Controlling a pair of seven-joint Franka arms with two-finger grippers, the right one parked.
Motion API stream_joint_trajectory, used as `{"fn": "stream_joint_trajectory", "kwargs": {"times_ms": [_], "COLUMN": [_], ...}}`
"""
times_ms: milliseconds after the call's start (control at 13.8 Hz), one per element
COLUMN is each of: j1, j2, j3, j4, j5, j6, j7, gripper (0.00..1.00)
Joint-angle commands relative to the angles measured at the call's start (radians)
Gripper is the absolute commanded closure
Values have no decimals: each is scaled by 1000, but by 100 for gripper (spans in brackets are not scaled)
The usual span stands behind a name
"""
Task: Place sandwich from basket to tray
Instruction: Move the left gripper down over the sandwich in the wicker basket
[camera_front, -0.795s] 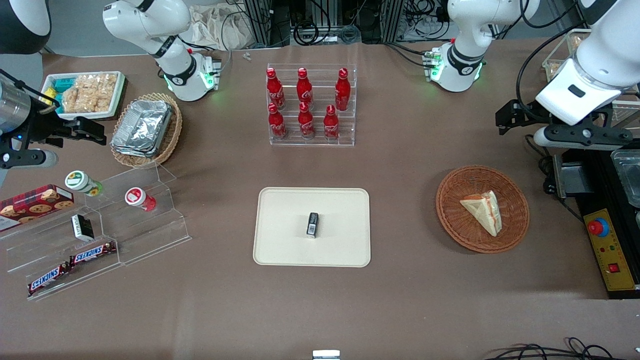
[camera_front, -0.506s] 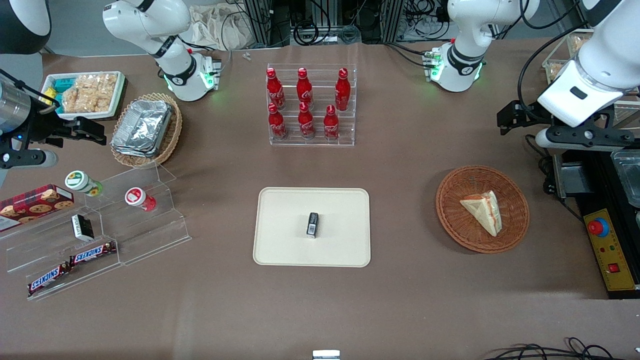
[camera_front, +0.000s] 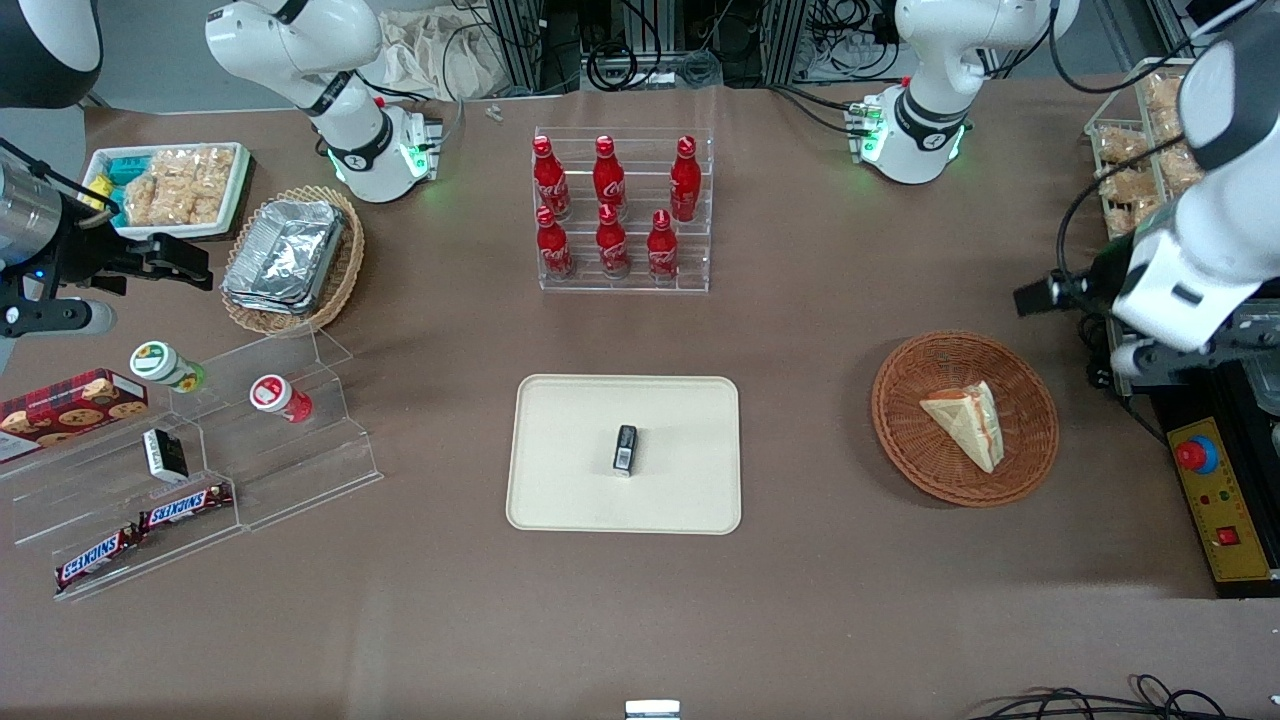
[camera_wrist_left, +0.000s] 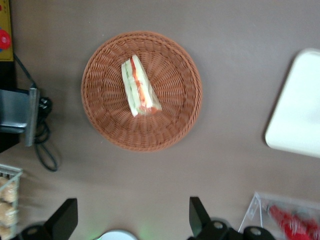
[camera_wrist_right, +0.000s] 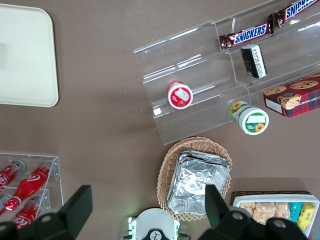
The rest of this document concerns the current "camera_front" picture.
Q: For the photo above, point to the small black and white box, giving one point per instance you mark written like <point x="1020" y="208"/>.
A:
<point x="165" y="455"/>

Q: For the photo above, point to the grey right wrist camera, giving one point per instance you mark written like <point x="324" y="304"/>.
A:
<point x="60" y="318"/>

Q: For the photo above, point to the bagged fried snack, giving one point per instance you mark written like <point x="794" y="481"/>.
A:
<point x="1180" y="165"/>
<point x="1163" y="92"/>
<point x="1122" y="146"/>
<point x="1145" y="212"/>
<point x="1125" y="184"/>

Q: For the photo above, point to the red cookie box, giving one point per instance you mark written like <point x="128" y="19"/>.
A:
<point x="70" y="410"/>

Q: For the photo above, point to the light wicker basket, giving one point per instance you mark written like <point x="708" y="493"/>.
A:
<point x="345" y="280"/>

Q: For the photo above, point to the stacked aluminium foil trays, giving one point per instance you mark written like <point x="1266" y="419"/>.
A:
<point x="285" y="255"/>

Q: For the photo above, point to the triangular sandwich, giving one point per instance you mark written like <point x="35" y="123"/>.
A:
<point x="968" y="422"/>

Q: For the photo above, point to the small white device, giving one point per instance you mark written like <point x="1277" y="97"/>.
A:
<point x="652" y="710"/>

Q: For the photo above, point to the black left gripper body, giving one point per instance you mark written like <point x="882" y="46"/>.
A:
<point x="1098" y="274"/>

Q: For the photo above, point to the red cola bottle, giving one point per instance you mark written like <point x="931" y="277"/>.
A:
<point x="553" y="248"/>
<point x="608" y="180"/>
<point x="662" y="250"/>
<point x="549" y="180"/>
<point x="685" y="180"/>
<point x="612" y="245"/>

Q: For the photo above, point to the yellow snack pack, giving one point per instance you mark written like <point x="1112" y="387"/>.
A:
<point x="100" y="193"/>

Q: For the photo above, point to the aluminium frame post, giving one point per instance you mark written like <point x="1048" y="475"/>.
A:
<point x="785" y="40"/>
<point x="525" y="45"/>

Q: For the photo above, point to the yellow emergency stop box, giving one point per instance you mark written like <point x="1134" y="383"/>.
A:
<point x="1225" y="500"/>

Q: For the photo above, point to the white rectangular snack tray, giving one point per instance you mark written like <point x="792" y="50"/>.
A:
<point x="235" y="190"/>

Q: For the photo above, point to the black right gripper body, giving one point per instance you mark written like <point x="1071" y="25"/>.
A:
<point x="82" y="254"/>

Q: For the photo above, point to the bagged rice crackers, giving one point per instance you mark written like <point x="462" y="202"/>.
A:
<point x="150" y="200"/>
<point x="205" y="175"/>

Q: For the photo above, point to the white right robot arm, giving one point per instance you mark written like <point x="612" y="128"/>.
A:
<point x="352" y="135"/>

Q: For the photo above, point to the black warming appliance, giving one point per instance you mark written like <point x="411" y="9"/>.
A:
<point x="1255" y="420"/>

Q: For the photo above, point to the red cup with white lid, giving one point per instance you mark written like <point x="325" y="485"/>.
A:
<point x="275" y="395"/>

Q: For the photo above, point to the clear acrylic stepped shelf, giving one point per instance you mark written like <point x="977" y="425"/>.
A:
<point x="60" y="500"/>
<point x="300" y="470"/>

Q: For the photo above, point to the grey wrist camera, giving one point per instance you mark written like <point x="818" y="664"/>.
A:
<point x="1136" y="361"/>
<point x="60" y="318"/>

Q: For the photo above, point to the brown wicker basket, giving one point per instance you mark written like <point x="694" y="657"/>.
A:
<point x="910" y="450"/>

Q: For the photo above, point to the cream plastic tray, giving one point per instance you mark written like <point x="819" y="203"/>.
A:
<point x="570" y="470"/>

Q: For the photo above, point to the snickers chocolate bar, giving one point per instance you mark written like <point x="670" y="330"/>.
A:
<point x="185" y="506"/>
<point x="95" y="557"/>

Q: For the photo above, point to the clear acrylic bottle rack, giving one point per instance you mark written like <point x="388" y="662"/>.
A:
<point x="635" y="285"/>

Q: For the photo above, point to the teal snack pack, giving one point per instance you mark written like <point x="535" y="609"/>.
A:
<point x="125" y="168"/>

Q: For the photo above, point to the small black packet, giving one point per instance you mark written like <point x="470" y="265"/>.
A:
<point x="626" y="450"/>

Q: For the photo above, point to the green cup with sunflower lid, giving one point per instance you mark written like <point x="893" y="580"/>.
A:
<point x="160" y="363"/>

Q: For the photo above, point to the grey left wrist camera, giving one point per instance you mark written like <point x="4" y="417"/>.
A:
<point x="1136" y="361"/>

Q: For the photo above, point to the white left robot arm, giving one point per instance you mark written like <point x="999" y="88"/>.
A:
<point x="930" y="115"/>

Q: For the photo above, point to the beige cloth bag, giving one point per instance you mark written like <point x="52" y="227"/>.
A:
<point x="440" y="50"/>

